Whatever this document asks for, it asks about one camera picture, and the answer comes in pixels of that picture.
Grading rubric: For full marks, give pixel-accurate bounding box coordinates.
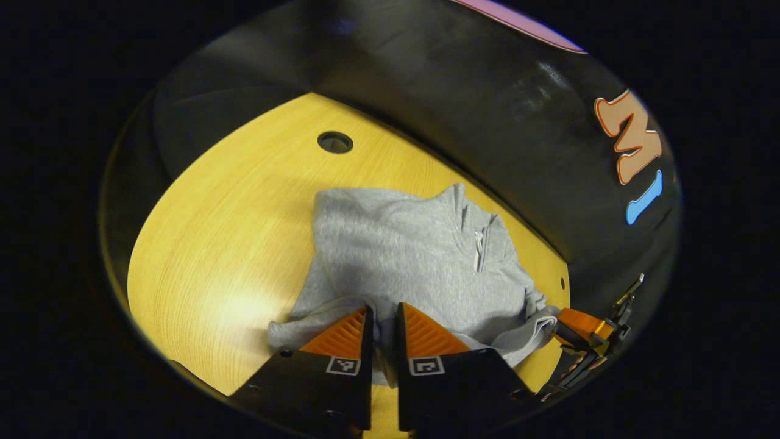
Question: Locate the black backdrop cloth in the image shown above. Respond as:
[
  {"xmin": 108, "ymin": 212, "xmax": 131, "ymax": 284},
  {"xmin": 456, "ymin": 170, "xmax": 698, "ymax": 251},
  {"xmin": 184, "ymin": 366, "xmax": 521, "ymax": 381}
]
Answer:
[{"xmin": 101, "ymin": 0, "xmax": 682, "ymax": 318}]

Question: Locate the grey zip-neck sweatshirt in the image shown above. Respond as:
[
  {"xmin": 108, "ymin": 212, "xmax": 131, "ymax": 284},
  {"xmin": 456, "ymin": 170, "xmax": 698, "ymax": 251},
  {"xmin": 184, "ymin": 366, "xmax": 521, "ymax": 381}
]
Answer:
[{"xmin": 267, "ymin": 183, "xmax": 561, "ymax": 388}]

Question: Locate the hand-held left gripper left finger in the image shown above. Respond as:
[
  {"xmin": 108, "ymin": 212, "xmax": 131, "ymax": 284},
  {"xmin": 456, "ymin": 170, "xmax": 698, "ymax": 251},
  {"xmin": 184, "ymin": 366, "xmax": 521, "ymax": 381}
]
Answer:
[{"xmin": 229, "ymin": 305, "xmax": 374, "ymax": 437}]

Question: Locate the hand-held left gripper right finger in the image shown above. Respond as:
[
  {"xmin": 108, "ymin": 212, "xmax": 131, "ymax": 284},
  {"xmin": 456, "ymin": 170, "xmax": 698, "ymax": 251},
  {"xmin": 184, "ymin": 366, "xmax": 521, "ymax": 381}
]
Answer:
[{"xmin": 397, "ymin": 302, "xmax": 537, "ymax": 437}]

